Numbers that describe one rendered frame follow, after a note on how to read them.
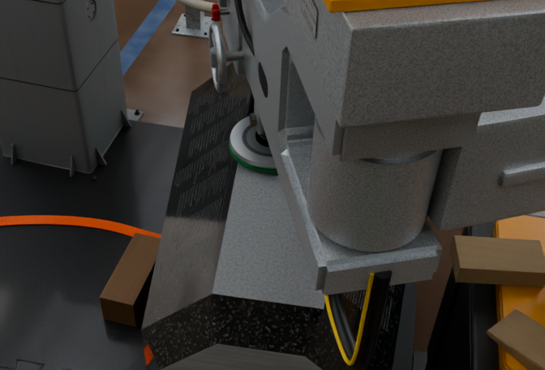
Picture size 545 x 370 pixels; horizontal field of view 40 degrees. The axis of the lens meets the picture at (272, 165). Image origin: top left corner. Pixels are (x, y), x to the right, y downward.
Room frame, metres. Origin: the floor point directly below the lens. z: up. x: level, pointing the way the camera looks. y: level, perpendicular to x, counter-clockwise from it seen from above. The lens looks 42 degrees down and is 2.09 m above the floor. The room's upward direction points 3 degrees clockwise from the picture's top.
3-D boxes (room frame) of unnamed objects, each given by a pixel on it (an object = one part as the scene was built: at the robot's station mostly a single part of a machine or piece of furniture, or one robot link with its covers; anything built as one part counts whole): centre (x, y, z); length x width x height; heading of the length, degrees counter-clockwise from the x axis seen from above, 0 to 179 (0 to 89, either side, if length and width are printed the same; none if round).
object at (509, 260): (1.14, -0.53, 0.81); 0.20 x 0.10 x 0.05; 89
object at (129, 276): (1.62, 0.45, 0.07); 0.30 x 0.12 x 0.12; 167
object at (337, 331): (0.84, -0.15, 1.05); 0.23 x 0.03 x 0.32; 14
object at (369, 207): (0.84, -0.15, 1.34); 0.19 x 0.19 x 0.20
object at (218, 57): (1.34, 0.09, 1.19); 0.15 x 0.10 x 0.15; 14
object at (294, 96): (1.10, -0.07, 1.30); 0.74 x 0.23 x 0.49; 14
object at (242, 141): (1.48, 0.01, 0.84); 0.21 x 0.21 x 0.01
